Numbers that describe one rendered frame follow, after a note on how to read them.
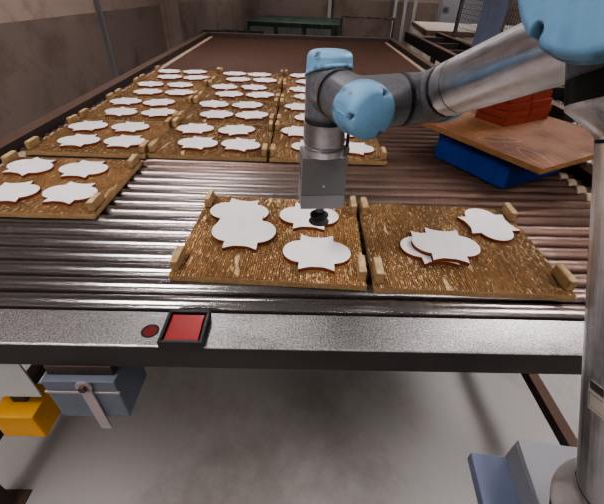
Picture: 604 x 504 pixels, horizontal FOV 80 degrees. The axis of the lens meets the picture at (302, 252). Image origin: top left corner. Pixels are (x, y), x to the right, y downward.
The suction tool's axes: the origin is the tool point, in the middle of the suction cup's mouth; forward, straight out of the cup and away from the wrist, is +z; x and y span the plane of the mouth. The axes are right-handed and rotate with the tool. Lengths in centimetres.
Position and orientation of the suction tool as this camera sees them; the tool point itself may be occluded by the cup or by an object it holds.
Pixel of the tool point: (318, 220)
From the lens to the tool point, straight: 76.7
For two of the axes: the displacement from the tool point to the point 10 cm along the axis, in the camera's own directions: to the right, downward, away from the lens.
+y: -10.0, 0.3, -0.9
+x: 0.8, 6.0, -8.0
